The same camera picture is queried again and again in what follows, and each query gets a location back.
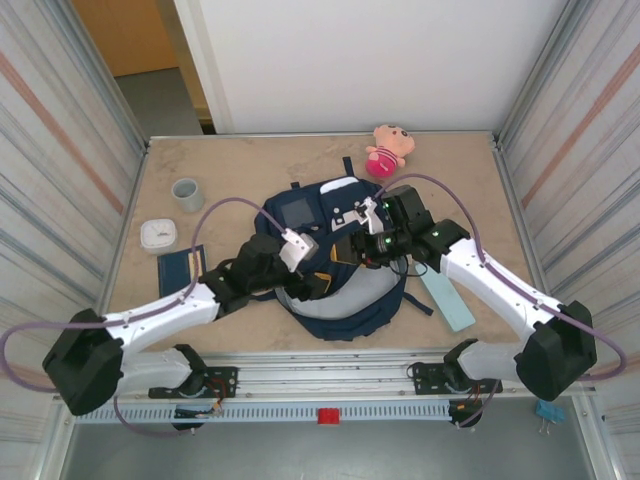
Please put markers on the light blue pencil case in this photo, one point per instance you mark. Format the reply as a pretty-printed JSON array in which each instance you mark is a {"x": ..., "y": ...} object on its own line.
[{"x": 450, "y": 305}]

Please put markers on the red block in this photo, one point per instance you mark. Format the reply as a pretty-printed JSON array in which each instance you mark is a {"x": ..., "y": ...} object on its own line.
[{"x": 329, "y": 416}]

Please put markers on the aluminium mounting rail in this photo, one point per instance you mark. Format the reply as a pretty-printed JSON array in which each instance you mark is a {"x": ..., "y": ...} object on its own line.
[{"x": 325, "y": 372}]

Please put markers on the grey cup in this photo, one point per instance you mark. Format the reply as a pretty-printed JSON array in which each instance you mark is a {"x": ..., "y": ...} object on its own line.
[{"x": 186, "y": 192}]

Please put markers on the navy blue book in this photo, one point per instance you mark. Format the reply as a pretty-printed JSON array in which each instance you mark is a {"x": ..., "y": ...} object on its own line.
[{"x": 175, "y": 272}]

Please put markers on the brown wooden door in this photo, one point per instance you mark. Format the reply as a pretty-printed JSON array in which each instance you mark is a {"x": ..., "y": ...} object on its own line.
[{"x": 130, "y": 35}]

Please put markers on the navy blue backpack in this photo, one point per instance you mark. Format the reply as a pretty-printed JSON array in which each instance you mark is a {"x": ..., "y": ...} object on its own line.
[{"x": 350, "y": 310}]

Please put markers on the pink plush doll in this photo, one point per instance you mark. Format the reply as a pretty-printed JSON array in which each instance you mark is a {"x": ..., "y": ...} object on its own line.
[{"x": 382, "y": 162}]

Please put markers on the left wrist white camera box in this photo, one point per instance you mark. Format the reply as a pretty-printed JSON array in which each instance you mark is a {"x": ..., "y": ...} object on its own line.
[{"x": 297, "y": 250}]

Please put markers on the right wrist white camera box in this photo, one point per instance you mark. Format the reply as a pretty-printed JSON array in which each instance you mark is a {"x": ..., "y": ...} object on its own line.
[{"x": 367, "y": 212}]

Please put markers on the striped enclosure side panel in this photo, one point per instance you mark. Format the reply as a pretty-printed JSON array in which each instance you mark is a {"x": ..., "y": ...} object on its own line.
[
  {"x": 50, "y": 150},
  {"x": 590, "y": 150}
]

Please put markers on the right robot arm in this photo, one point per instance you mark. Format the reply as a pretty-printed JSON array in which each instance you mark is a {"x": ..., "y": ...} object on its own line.
[{"x": 500, "y": 290}]

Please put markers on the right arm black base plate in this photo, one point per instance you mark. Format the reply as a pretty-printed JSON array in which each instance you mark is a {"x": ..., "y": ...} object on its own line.
[{"x": 425, "y": 375}]

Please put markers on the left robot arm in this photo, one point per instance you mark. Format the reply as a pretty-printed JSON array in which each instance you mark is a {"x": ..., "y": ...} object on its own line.
[{"x": 160, "y": 315}]

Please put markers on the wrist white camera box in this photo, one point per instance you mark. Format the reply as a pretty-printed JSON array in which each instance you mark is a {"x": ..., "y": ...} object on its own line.
[
  {"x": 297, "y": 250},
  {"x": 367, "y": 212}
]

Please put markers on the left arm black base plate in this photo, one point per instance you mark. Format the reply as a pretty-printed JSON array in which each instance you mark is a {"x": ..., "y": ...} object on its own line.
[{"x": 222, "y": 377}]

